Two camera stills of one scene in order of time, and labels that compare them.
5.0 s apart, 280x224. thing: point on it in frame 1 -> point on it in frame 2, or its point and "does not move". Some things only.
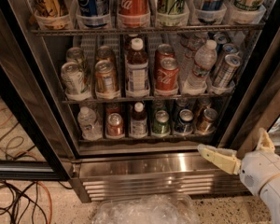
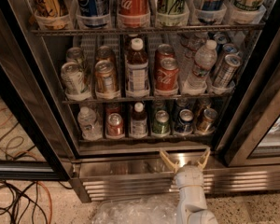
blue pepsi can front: [184, 125] does not move
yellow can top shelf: [51, 7] does not move
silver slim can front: [225, 77] does not move
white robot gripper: [260, 168] -> [189, 175]
